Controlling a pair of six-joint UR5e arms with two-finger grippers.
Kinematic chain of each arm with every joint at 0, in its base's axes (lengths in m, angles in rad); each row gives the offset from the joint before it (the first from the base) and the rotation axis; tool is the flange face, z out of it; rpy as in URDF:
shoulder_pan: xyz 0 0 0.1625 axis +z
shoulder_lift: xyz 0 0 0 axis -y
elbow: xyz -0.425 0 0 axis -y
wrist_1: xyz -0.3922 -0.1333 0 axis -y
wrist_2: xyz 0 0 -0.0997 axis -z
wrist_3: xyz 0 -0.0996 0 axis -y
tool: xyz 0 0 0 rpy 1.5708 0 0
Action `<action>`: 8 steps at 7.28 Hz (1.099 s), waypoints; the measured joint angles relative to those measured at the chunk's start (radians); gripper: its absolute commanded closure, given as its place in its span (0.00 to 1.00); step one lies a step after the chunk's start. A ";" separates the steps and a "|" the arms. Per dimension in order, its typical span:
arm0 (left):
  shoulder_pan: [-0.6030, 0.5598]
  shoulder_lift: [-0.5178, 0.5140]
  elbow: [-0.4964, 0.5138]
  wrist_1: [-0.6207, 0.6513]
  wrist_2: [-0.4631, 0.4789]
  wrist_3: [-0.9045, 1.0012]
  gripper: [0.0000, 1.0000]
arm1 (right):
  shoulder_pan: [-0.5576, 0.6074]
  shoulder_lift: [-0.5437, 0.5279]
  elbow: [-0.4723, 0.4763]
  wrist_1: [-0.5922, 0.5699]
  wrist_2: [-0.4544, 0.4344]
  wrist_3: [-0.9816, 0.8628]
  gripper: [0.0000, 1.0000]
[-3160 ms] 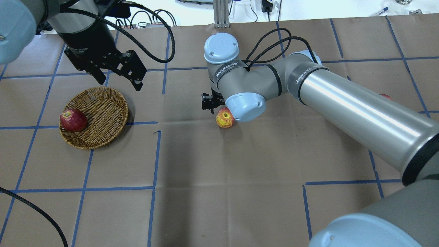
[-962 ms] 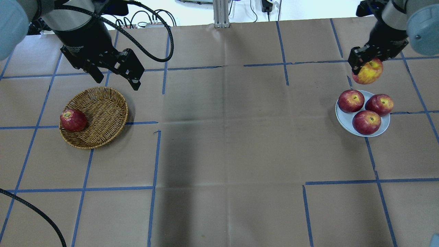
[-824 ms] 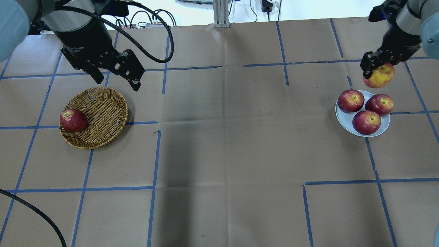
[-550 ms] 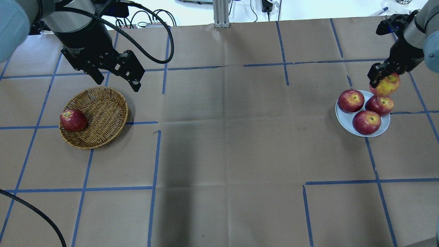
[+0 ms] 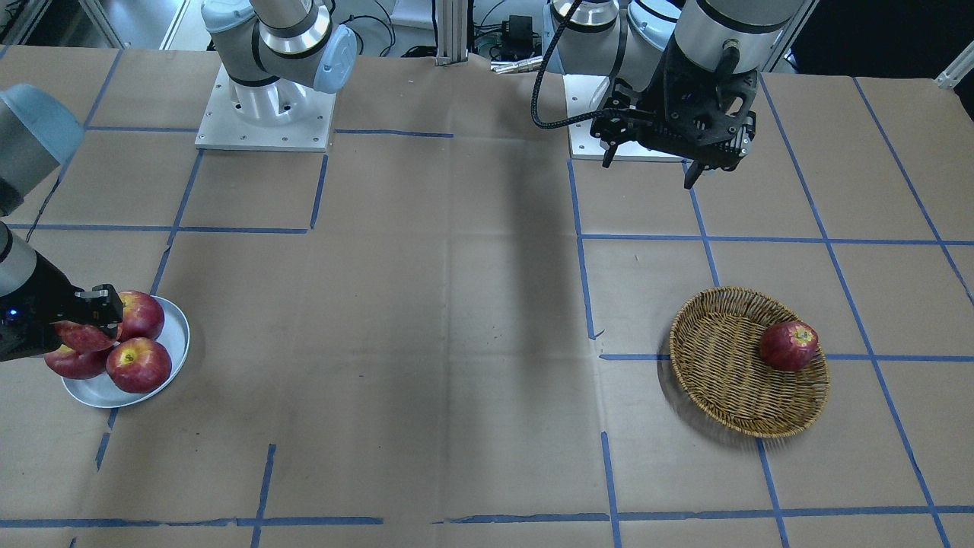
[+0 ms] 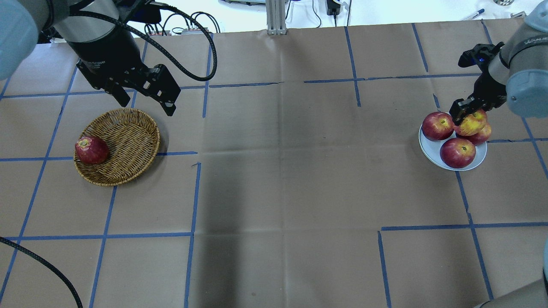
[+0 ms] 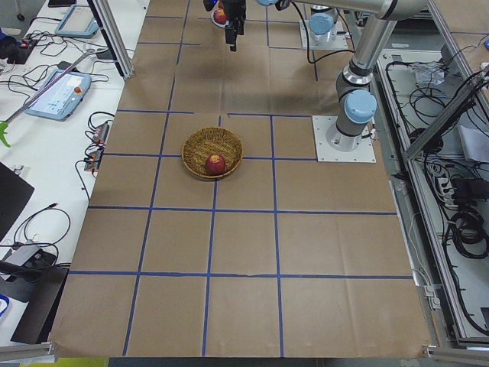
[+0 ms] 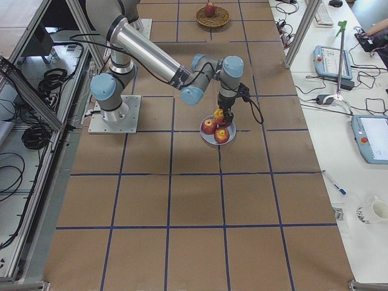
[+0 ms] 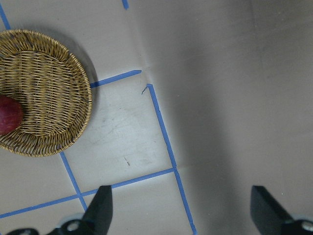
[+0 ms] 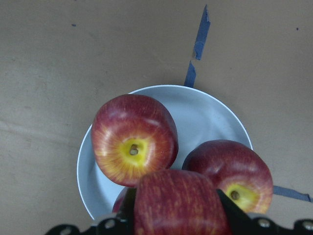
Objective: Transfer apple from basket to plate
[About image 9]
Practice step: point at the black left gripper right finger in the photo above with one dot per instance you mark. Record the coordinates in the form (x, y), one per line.
(270, 218)

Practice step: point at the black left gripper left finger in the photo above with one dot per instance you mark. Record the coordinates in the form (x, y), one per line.
(95, 221)

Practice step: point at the brown wicker basket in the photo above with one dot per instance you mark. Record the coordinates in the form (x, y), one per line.
(53, 89)

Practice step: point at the dark red apple in basket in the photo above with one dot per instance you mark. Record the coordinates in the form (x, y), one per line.
(11, 114)

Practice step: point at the brown paper table cover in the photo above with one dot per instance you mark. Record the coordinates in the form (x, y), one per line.
(194, 102)

